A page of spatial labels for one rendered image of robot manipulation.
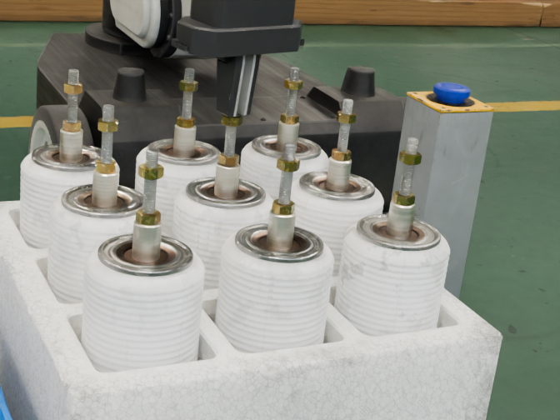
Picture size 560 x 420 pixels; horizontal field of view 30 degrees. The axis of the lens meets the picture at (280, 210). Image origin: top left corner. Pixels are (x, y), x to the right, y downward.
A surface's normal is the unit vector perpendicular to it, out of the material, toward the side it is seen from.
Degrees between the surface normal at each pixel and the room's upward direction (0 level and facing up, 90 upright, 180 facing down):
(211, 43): 90
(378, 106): 45
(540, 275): 0
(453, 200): 90
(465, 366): 90
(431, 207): 90
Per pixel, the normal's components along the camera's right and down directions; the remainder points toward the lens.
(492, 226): 0.11, -0.93
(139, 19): -0.90, 0.07
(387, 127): 0.37, -0.38
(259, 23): 0.62, 0.35
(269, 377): 0.42, 0.37
